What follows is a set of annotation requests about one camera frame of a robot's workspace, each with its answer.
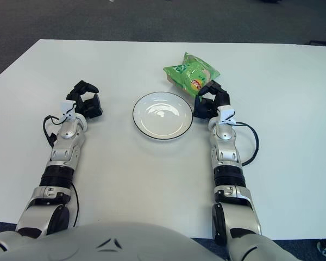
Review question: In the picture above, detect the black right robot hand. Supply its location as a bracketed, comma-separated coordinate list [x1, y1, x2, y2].
[192, 80, 231, 119]

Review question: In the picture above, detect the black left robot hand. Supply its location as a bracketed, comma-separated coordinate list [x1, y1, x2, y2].
[66, 80, 104, 120]

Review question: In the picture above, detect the green snack bag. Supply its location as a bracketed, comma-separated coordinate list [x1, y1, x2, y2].
[162, 52, 221, 98]

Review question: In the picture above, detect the white plate with black rim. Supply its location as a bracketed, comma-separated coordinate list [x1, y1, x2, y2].
[132, 91, 193, 141]

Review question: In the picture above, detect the dark chair base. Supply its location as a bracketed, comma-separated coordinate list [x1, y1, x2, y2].
[308, 26, 326, 47]

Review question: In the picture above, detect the grey robot torso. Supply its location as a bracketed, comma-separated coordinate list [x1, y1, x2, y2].
[0, 221, 291, 261]

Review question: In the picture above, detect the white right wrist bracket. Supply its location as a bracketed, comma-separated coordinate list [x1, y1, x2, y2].
[217, 106, 237, 126]

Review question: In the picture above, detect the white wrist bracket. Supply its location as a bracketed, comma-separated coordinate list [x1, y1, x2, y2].
[60, 100, 82, 123]
[217, 106, 237, 126]

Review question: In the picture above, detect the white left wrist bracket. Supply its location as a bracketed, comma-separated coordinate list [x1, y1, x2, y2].
[60, 100, 82, 123]

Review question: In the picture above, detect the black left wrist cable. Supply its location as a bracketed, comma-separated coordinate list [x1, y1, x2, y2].
[42, 115, 65, 149]

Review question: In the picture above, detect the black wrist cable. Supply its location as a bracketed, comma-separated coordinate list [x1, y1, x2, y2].
[42, 115, 65, 149]
[233, 121, 259, 166]

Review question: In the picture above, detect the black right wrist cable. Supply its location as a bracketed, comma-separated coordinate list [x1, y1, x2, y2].
[233, 121, 259, 166]

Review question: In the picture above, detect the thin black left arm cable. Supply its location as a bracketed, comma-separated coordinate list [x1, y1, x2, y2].
[70, 184, 81, 226]

